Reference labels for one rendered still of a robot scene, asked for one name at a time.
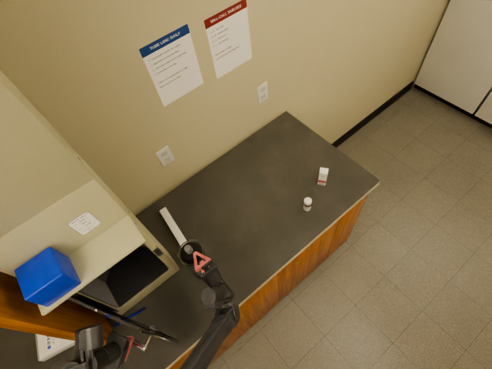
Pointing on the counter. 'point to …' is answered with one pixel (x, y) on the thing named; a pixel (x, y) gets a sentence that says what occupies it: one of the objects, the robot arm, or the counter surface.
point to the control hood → (102, 254)
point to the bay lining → (99, 290)
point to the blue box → (47, 277)
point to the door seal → (121, 318)
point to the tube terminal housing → (103, 200)
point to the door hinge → (94, 302)
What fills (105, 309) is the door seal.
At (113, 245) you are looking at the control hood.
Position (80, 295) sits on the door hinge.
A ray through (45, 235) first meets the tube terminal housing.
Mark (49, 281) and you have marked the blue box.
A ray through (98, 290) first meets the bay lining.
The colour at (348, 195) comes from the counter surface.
